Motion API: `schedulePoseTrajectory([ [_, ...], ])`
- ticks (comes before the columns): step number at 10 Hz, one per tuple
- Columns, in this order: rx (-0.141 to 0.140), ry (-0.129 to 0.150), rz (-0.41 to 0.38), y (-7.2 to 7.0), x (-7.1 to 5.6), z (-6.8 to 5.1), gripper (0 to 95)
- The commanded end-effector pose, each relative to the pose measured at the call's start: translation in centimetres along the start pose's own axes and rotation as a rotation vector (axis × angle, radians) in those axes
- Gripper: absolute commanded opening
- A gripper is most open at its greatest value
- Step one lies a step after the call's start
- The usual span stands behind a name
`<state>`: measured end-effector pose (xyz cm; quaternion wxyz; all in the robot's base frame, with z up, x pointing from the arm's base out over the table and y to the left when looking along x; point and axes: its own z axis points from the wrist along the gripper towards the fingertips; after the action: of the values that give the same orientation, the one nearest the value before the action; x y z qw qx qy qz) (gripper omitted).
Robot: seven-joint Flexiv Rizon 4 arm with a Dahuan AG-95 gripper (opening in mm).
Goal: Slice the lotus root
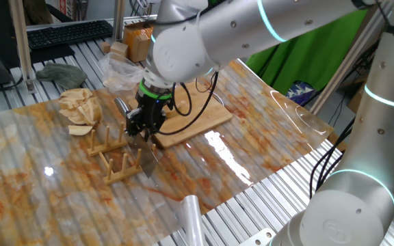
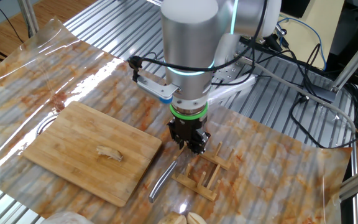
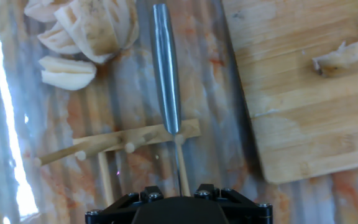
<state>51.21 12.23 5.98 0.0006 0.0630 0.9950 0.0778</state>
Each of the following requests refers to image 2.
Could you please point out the pale lotus wedge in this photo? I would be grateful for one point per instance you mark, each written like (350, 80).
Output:
(196, 219)

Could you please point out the wooden peg rack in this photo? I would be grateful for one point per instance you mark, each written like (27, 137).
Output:
(197, 186)

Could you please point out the bamboo cutting board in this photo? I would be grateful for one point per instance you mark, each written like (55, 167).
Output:
(73, 146)

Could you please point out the steel cleaver knife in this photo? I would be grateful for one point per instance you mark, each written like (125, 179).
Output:
(162, 182)

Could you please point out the black monitor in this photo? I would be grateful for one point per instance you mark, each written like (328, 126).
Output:
(294, 7)

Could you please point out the metal clamp stand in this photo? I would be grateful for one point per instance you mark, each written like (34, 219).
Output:
(273, 40)

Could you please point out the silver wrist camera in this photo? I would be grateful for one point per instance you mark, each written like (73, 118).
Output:
(154, 87)

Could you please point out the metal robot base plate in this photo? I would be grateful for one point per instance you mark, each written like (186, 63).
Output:
(228, 73)

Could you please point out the grey post foot bracket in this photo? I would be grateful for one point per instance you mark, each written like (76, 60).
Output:
(322, 93)

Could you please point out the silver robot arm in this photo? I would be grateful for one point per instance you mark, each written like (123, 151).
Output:
(188, 46)

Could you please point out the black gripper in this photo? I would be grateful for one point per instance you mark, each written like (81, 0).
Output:
(188, 127)

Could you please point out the marble pattern plastic sheet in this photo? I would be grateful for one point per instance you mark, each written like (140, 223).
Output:
(259, 174)

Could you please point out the lotus root piece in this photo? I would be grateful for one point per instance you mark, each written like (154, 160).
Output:
(110, 153)

